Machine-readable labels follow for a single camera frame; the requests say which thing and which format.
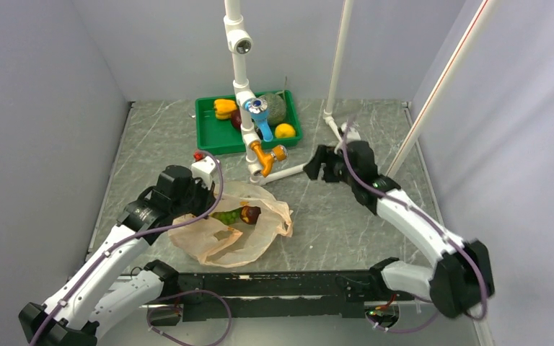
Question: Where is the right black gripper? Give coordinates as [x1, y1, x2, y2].
[303, 145, 359, 188]

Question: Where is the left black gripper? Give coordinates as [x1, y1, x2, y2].
[172, 174, 218, 219]

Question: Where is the green fake grape bunch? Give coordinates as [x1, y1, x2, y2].
[210, 207, 243, 226]

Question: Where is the translucent orange plastic bag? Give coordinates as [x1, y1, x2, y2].
[167, 182, 293, 268]

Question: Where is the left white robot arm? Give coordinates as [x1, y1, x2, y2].
[18, 158, 223, 345]

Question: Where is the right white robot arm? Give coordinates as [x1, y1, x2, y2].
[303, 141, 495, 319]

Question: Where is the yellow fake lemon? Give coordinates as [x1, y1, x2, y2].
[274, 123, 296, 139]

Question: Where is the green fake melon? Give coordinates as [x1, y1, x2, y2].
[260, 93, 287, 126]

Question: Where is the yellow fake bell pepper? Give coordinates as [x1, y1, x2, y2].
[213, 99, 238, 120]

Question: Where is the dark red fruit in tray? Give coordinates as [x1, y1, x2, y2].
[230, 110, 242, 132]

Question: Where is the white pole with red stripe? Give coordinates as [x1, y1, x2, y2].
[385, 1, 496, 177]

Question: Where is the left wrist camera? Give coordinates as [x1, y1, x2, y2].
[190, 151, 217, 188]

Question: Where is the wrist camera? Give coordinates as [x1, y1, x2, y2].
[190, 151, 217, 188]
[338, 123, 361, 143]

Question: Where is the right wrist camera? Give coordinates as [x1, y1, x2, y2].
[338, 123, 361, 143]

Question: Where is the blue tap handle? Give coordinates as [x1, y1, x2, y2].
[245, 98, 274, 142]

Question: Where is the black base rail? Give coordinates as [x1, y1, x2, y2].
[154, 270, 413, 321]

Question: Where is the white PVC pipe frame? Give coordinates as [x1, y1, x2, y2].
[224, 0, 354, 185]

